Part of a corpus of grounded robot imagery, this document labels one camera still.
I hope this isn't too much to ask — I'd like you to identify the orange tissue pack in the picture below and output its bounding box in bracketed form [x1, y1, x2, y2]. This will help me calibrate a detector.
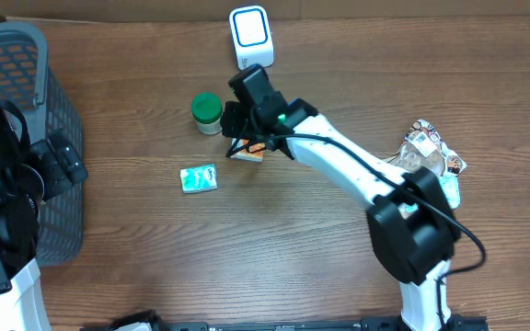
[231, 138, 266, 162]

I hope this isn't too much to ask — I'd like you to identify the green lid jar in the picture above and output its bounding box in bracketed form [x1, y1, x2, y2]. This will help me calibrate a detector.
[191, 92, 224, 135]

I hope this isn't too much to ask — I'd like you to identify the teal tissue pack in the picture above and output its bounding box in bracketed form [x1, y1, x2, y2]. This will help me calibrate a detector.
[179, 164, 218, 193]

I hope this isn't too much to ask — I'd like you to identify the brown snack pouch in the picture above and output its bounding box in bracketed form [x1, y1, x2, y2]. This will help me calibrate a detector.
[385, 119, 467, 177]

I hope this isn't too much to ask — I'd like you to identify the light teal wipes pack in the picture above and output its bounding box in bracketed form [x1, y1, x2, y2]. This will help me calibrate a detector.
[400, 176, 461, 214]

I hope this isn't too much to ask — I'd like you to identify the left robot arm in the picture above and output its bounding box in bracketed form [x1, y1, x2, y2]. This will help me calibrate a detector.
[0, 99, 88, 330]

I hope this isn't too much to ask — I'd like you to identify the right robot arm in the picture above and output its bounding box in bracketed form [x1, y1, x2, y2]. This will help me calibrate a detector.
[221, 64, 461, 330]

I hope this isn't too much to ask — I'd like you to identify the white barcode scanner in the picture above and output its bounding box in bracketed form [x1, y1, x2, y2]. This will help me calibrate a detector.
[229, 6, 274, 70]

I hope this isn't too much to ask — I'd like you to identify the grey plastic basket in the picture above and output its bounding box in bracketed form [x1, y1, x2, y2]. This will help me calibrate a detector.
[0, 22, 84, 267]

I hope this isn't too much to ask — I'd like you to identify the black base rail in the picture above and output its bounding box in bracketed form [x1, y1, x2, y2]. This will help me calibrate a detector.
[80, 310, 490, 331]

